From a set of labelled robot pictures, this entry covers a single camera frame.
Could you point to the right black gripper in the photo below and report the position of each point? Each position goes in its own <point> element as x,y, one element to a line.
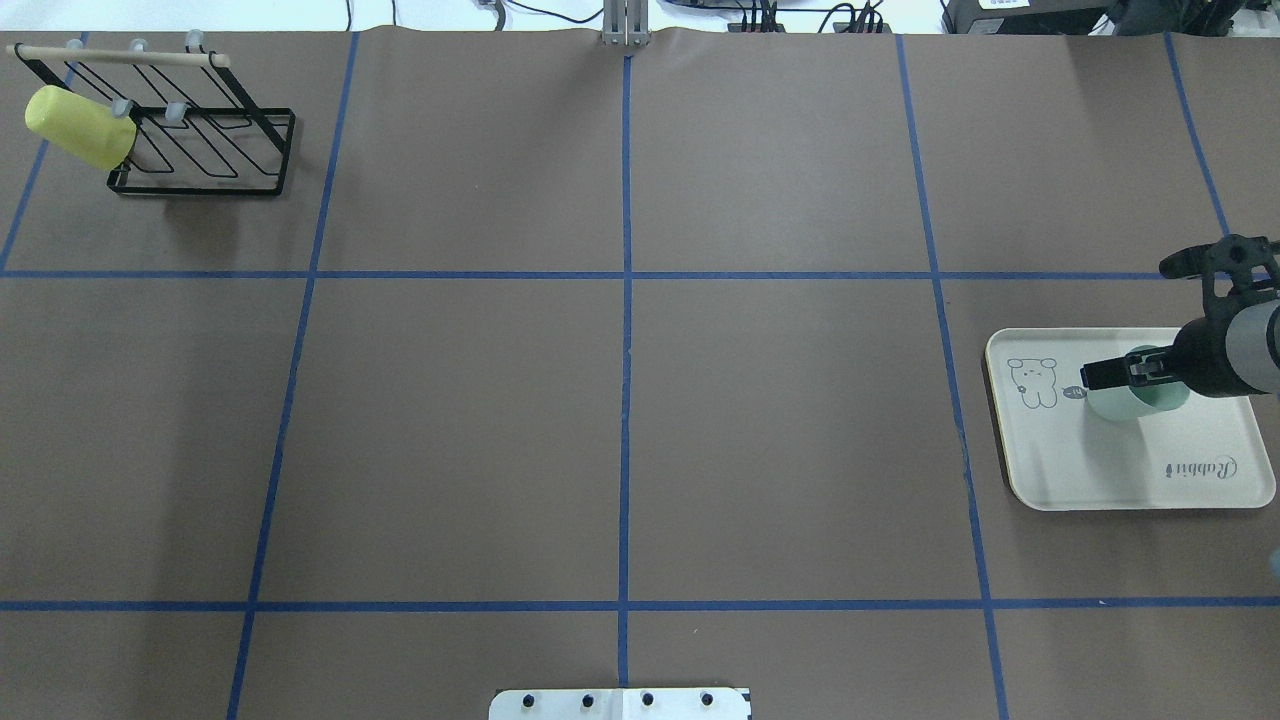
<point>1204,358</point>

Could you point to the pale green plastic cup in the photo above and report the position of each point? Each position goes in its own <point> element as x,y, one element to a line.
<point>1150,400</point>

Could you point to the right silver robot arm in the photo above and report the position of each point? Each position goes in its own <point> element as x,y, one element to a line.
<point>1234,353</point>

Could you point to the beige rabbit serving tray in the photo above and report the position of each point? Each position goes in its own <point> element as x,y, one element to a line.
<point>1064,451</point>

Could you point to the yellow plastic cup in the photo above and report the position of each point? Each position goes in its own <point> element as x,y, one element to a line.
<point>84,128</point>

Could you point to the black device box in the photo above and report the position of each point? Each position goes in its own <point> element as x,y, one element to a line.
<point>1048,18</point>

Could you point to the black orange connector box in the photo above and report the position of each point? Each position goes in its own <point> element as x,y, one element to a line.
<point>757,18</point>

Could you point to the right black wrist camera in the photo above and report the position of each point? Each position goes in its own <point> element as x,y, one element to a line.
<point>1236,272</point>

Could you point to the aluminium frame post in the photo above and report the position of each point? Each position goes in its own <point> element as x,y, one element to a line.
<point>625,23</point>

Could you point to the white metal base plate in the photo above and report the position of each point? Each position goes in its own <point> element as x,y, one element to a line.
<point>623,703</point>

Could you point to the black wire cup rack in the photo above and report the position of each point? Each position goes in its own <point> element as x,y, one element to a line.
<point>200,133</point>

